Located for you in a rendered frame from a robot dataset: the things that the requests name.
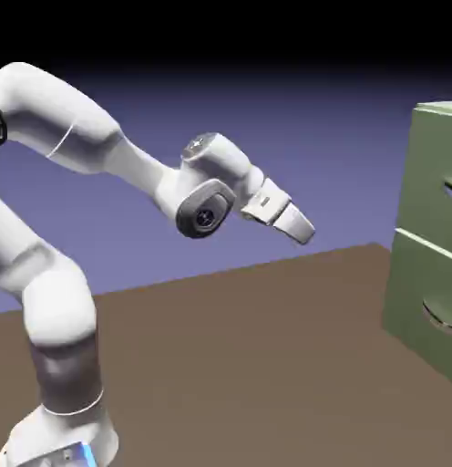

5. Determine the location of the curved green drawer handle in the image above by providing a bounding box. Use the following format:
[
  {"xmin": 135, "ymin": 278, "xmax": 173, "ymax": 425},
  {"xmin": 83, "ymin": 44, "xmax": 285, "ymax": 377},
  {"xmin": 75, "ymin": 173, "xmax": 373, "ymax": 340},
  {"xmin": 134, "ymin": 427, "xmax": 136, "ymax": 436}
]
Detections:
[{"xmin": 421, "ymin": 297, "xmax": 452, "ymax": 334}]

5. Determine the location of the green drawer front with curved handle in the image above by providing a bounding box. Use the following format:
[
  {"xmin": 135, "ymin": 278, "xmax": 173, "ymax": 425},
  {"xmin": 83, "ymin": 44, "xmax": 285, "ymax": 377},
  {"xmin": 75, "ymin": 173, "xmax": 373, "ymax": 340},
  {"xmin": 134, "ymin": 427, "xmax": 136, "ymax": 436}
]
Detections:
[{"xmin": 381, "ymin": 230, "xmax": 452, "ymax": 387}]

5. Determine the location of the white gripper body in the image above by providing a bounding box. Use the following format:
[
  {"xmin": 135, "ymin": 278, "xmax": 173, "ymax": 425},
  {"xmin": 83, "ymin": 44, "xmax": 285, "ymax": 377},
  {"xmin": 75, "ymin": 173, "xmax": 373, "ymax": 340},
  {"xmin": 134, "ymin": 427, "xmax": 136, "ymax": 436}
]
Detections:
[{"xmin": 272, "ymin": 202, "xmax": 317, "ymax": 246}]

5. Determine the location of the green drawer front with slot handle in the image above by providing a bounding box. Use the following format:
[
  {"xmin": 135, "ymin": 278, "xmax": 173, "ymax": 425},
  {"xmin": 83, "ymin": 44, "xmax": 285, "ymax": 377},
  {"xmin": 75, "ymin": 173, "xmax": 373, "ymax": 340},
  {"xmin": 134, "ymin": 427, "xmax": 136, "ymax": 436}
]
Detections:
[{"xmin": 395, "ymin": 108, "xmax": 452, "ymax": 263}]

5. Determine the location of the green cabinet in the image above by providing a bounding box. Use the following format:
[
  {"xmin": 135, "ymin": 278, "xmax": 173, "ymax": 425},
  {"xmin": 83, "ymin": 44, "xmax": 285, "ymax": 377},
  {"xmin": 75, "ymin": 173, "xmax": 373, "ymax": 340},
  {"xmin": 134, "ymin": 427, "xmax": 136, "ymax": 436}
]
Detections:
[{"xmin": 381, "ymin": 99, "xmax": 452, "ymax": 387}]

